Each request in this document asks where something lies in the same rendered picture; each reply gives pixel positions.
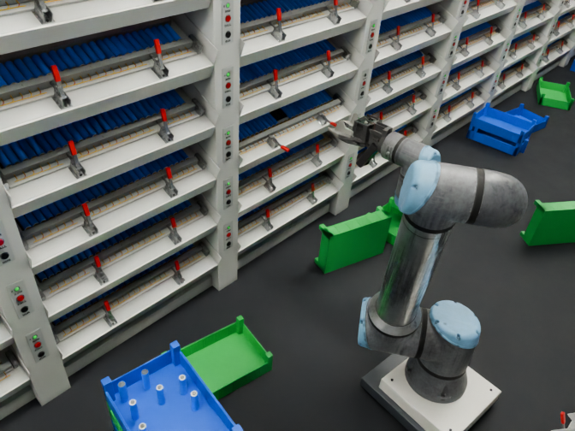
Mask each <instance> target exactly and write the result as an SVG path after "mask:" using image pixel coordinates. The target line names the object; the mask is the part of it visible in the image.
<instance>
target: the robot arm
mask: <svg viewBox="0 0 575 431"><path fill-rule="evenodd" d="M370 117H372V118H370ZM373 118H375V119H376V120H374V119H373ZM380 120H381V119H378V118H376V117H374V116H372V115H368V114H367V116H366V115H365V116H363V117H361V118H359V117H358V115H357V114H356V113H354V114H353V117H352V119H351V121H343V120H342V121H338V122H337V125H336V127H335V129H334V128H332V127H328V129H329V130H330V131H331V132H332V133H333V134H334V135H335V136H336V137H337V138H338V139H340V140H341V141H343V142H345V143H347V144H350V145H356V146H360V147H367V148H368V149H367V150H366V151H365V153H364V154H363V155H362V156H360V158H359V160H358V161H357V162H356V164H357V165H358V166H359V167H360V168H362V167H363V166H366V165H368V164H369V163H370V160H371V159H372V158H373V157H374V155H375V154H376V153H377V152H379V153H381V156H382V158H384V159H386V160H388V161H390V162H392V163H394V164H396V165H399V166H401V169H400V175H399V179H398V183H397V187H396V190H395V192H394V193H395V195H394V202H395V204H396V205H397V206H398V207H399V210H400V212H402V213H403V215H402V217H401V221H400V226H399V229H398V233H397V235H396V238H395V242H394V247H393V250H392V252H391V256H390V258H389V262H388V267H387V270H386V273H385V276H384V279H383V283H382V287H381V291H380V292H378V293H376V294H375V295H374V296H373V297H372V298H371V297H368V298H363V303H362V307H361V314H360V321H359V336H358V343H359V345H360V346H362V347H365V348H368V349H370V350H375V351H383V352H387V353H392V354H396V355H401V356H405V357H409V358H408V360H407V362H406V367H405V376H406V380H407V382H408V384H409V386H410V387H411V388H412V390H413V391H414V392H415V393H417V394H418V395H419V396H421V397H422V398H424V399H427V400H429V401H431V402H434V403H438V404H449V403H453V402H455V401H457V400H458V399H460V398H461V397H462V396H463V394H464V393H465V390H466V387H467V373H466V369H467V367H468V364H469V362H470V361H471V357H472V355H473V352H474V351H475V348H476V346H477V344H478V341H479V336H480V333H481V326H480V322H479V320H478V319H477V317H475V314H474V313H473V312H472V311H471V310H470V309H468V308H467V307H465V306H464V305H463V304H460V303H455V302H454V301H450V300H442V301H439V302H437V303H435V304H434V305H433V306H432V307H431V308H430V309H427V308H422V307H420V306H419V305H420V303H421V301H422V299H423V296H424V294H425V291H426V289H427V286H428V285H429V283H430V279H431V277H432V275H433V273H434V270H435V268H436V265H437V263H438V261H439V258H440V256H441V254H442V251H443V248H444V246H445V244H446V242H447V240H448V236H449V234H450V233H451V230H452V228H453V227H454V225H455V223H456V222H461V223H466V224H472V225H478V226H484V227H496V228H500V227H509V226H512V225H513V224H514V223H516V222H517V221H519V220H520V219H521V218H522V216H523V215H524V214H525V211H526V209H527V205H528V195H527V191H526V190H525V187H524V186H523V184H522V183H521V182H520V181H519V180H517V179H516V178H514V177H513V176H511V175H509V174H504V173H502V172H498V171H494V170H489V169H484V168H473V167H466V166H461V165H455V164H450V163H444V162H441V155H440V153H439V151H438V150H436V149H434V148H432V147H431V146H429V145H425V144H422V143H420V142H418V141H416V140H414V139H410V138H408V137H407V136H405V135H403V134H400V133H397V132H392V130H393V128H392V127H390V126H388V125H385V124H383V123H381V122H380ZM348 128H349V129H348ZM352 135H353V136H352Z"/></svg>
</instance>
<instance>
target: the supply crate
mask: <svg viewBox="0 0 575 431"><path fill-rule="evenodd" d="M169 345H170V350H169V351H166V352H165V353H164V354H162V355H160V356H158V357H155V358H153V359H152V360H151V361H149V362H147V363H144V364H142V365H140V366H139V367H138V368H136V369H133V370H131V371H129V372H127V373H126V374H125V375H122V376H120V377H118V378H116V379H114V380H113V381H111V379H110V378H109V377H108V376H107V377H105V378H103V379H102V380H101V384H102V388H103V391H104V396H105V399H106V401H107V403H108V404H109V406H110V408H111V409H112V411H113V413H114V415H115V417H116V419H117V421H118V422H119V423H120V425H121V427H122V430H123V431H139V424H140V423H142V422H144V423H146V426H147V430H148V431H243V429H242V427H241V426H240V425H239V424H237V425H235V423H234V422H233V420H232V419H231V418H230V416H229V415H228V413H227V412H226V411H225V410H224V409H223V407H222V406H221V404H220V403H219V402H218V400H217V399H216V397H215V396H214V395H213V393H212V392H211V390H210V389H209V388H208V387H207V386H206V384H205V383H204V381H203V380H202V379H201V377H200V376H199V374H198V373H197V371H196V370H195V369H194V367H193V366H192V365H191V364H190V363H189V361H188V360H187V358H186V357H185V356H184V354H183V353H182V352H181V347H180V344H179V343H178V342H177V340H176V341H174V342H172V343H170V344H169ZM142 369H148V370H149V375H150V380H151V388H150V389H149V390H145V389H144V386H143V381H142V376H141V370H142ZM179 375H185V376H186V378H187V394H186V395H181V394H180V387H179ZM120 381H125V382H126V386H127V393H128V397H129V399H128V401H127V402H122V401H121V397H120V393H119V389H118V386H117V385H118V383H119V382H120ZM158 384H162V385H163V389H164V395H165V401H166V402H165V404H164V405H159V404H158V402H157V392H156V386H157V385H158ZM193 390H196V391H197V392H198V394H199V409H198V410H197V411H192V407H191V397H190V392H191V391H193ZM130 399H136V400H137V405H138V408H139V419H138V420H136V421H135V420H133V419H132V416H131V412H130V408H129V404H128V402H129V400H130Z"/></svg>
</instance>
